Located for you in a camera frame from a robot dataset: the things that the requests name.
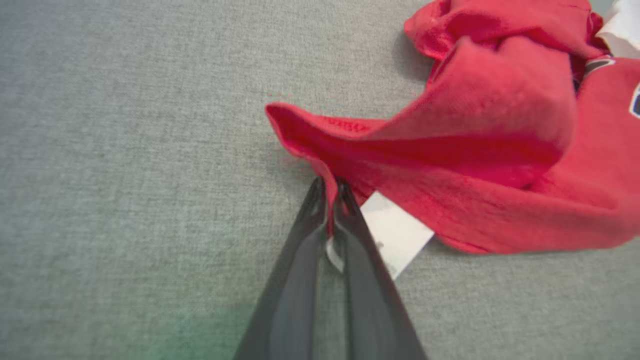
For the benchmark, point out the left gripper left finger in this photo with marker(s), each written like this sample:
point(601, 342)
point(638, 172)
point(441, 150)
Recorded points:
point(295, 280)

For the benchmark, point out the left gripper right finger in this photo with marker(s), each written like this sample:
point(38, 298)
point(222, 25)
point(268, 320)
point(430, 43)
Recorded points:
point(370, 300)

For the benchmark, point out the red jersey with crest patch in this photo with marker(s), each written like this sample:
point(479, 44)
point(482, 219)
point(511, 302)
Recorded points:
point(475, 125)

